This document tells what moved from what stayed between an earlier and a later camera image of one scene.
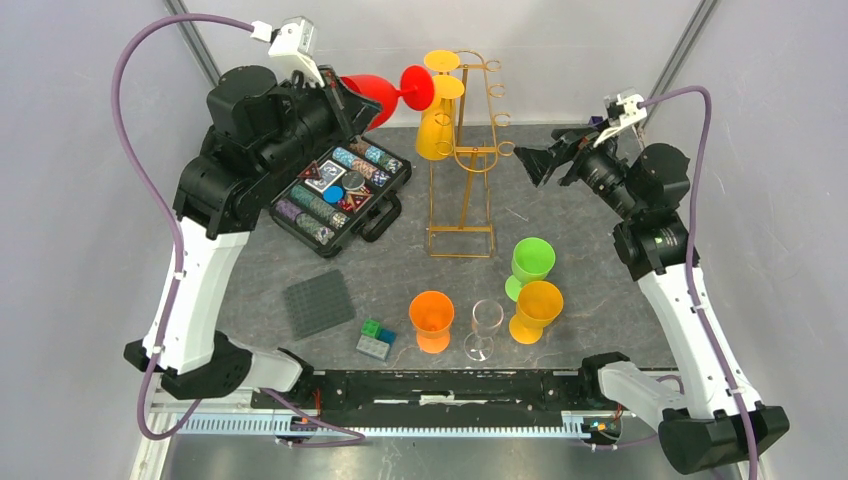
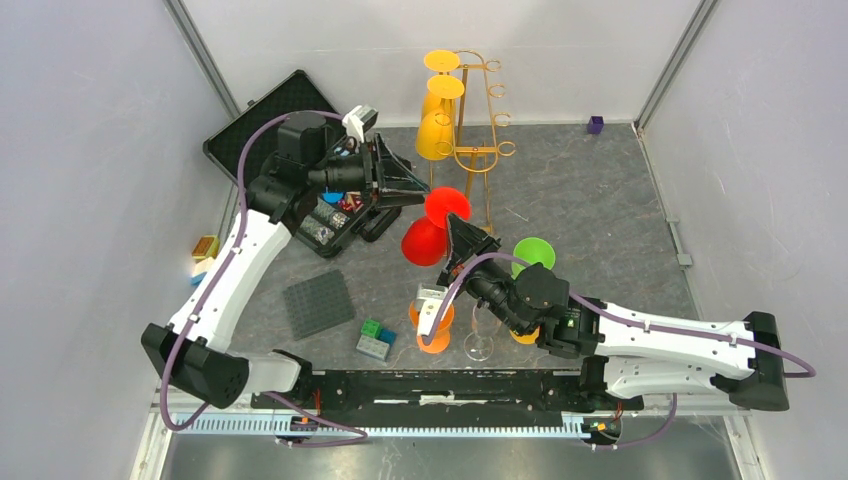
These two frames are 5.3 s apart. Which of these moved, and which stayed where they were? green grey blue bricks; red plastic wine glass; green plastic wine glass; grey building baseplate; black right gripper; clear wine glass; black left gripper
Moved: black left gripper; black right gripper; red plastic wine glass
Stayed: clear wine glass; green plastic wine glass; grey building baseplate; green grey blue bricks
